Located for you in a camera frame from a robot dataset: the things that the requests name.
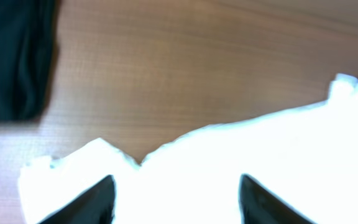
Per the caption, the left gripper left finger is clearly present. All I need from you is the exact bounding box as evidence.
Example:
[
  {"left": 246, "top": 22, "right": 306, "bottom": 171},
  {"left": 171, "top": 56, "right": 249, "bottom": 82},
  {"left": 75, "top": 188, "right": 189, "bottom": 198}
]
[{"left": 40, "top": 175, "right": 116, "bottom": 224}]

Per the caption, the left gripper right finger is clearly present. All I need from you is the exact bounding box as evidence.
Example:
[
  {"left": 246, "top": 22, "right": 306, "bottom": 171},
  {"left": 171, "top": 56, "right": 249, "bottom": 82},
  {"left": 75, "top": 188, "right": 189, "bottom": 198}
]
[{"left": 239, "top": 174, "right": 312, "bottom": 224}]

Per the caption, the white t-shirt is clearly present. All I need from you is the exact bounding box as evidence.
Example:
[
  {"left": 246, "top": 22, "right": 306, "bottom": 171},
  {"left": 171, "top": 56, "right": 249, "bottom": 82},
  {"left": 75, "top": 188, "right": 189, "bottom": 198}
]
[{"left": 18, "top": 73, "right": 358, "bottom": 223}]

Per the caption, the black garment in pile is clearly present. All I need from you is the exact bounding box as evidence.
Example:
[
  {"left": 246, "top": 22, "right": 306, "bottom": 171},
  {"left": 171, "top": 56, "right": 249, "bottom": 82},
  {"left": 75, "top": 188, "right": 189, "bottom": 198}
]
[{"left": 0, "top": 0, "right": 56, "bottom": 121}]

